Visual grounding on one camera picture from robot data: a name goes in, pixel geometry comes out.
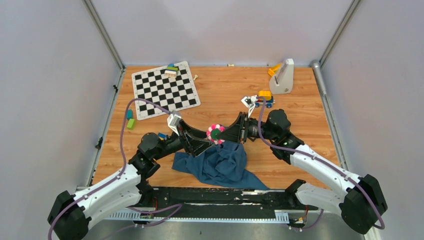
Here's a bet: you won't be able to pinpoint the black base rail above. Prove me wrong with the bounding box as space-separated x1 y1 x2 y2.
133 187 318 220

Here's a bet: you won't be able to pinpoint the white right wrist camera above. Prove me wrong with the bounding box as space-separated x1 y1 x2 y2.
241 95 258 118

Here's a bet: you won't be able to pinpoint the pink white flower brooch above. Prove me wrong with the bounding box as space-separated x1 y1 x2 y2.
206 124 225 145

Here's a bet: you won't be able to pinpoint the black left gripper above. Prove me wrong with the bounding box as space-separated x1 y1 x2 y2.
152 119 215 161

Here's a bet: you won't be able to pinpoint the blue cloth garment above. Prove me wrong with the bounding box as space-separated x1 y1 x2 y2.
172 141 269 190

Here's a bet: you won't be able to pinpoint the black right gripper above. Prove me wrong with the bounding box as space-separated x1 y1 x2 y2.
216 112 277 144

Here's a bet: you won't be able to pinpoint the green toy block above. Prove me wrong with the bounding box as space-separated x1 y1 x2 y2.
126 118 137 130

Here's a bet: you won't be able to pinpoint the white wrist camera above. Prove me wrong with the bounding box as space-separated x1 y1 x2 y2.
241 95 258 118
166 110 182 136

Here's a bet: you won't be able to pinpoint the black white chessboard mat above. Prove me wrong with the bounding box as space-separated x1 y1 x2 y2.
131 61 201 112

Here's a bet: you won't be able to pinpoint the orange toy piece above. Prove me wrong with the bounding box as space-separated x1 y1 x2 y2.
267 62 282 77

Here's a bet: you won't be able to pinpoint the toy car with yellow block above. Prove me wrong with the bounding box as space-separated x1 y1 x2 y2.
255 90 275 108

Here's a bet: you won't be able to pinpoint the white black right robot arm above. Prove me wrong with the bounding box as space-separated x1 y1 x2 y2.
214 109 388 235

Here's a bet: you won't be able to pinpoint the blue toy brick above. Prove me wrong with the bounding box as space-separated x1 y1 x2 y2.
157 132 167 139

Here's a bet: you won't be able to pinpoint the stacked toy blocks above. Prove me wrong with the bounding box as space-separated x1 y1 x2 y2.
164 63 179 78

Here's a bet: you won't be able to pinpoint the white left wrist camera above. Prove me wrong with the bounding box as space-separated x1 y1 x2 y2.
166 110 182 136

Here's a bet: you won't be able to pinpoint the teal toy block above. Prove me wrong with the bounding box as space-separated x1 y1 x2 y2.
126 109 133 120

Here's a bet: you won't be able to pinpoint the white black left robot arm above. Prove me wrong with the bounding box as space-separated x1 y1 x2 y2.
47 120 214 240

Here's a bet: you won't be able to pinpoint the grey wedge stand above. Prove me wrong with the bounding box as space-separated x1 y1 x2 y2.
269 58 295 95

